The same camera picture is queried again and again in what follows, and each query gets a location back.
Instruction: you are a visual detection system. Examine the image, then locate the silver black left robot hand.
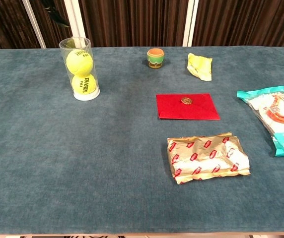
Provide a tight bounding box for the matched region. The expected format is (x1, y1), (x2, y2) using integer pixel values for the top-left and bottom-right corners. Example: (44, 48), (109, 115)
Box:
(0, 0), (70, 31)

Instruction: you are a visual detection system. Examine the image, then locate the yellow-green tennis ball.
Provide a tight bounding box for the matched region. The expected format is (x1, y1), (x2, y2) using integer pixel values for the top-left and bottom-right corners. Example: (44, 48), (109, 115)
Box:
(66, 49), (94, 76)
(71, 73), (97, 95)

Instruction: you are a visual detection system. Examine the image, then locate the clear plastic ball tube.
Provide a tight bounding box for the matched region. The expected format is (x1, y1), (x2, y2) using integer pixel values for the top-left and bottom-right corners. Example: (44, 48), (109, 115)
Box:
(59, 37), (101, 101)

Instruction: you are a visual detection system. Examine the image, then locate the brown pleated curtain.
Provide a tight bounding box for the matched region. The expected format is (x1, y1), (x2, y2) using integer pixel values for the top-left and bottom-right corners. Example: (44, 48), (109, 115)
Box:
(0, 0), (284, 50)

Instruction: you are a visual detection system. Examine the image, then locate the small orange green cup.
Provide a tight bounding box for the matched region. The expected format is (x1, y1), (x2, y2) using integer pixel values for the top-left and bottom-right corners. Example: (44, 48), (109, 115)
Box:
(146, 48), (165, 69)

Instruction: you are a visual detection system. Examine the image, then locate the red paper envelope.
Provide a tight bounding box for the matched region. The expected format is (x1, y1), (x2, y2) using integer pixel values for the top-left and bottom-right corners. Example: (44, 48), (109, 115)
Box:
(155, 93), (221, 121)

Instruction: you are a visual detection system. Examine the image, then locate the crumpled yellow snack wrapper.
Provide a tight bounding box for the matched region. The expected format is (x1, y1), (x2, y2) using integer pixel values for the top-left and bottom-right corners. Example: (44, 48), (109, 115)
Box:
(187, 53), (213, 82)

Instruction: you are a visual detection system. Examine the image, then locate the teal velvet tablecloth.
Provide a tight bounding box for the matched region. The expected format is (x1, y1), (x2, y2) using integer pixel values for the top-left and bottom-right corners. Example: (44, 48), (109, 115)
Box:
(0, 46), (284, 235)

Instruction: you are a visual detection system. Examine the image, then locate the gold foil snack bag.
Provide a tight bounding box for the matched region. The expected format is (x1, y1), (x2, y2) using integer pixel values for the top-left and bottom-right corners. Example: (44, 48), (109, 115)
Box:
(167, 132), (251, 185)

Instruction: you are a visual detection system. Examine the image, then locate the teal clear noodle package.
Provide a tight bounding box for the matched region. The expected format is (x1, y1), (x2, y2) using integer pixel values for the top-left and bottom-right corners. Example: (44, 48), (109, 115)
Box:
(236, 83), (284, 157)

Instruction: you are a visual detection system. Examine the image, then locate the white wide frame post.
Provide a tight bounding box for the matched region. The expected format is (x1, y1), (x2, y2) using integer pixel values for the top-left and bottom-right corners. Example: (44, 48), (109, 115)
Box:
(64, 0), (91, 48)

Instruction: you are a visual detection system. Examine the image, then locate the white slanted frame post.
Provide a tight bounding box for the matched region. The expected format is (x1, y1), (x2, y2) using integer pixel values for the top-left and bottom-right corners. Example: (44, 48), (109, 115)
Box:
(22, 0), (47, 49)

